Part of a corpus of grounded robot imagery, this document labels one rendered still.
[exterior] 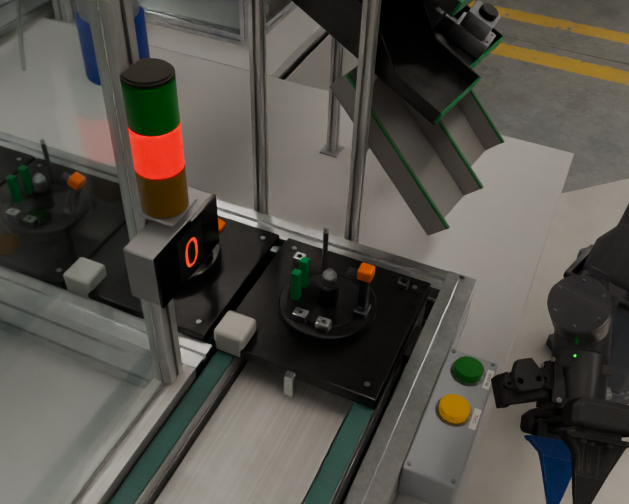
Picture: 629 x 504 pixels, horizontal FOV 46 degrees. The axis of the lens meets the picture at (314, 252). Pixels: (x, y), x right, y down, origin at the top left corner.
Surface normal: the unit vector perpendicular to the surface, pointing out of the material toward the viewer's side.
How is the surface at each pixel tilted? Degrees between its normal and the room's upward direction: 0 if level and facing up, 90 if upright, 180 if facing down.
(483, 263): 0
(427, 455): 0
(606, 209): 0
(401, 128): 45
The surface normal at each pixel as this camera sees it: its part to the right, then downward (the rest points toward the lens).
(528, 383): -0.01, -0.29
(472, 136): 0.61, -0.25
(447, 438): 0.03, -0.74
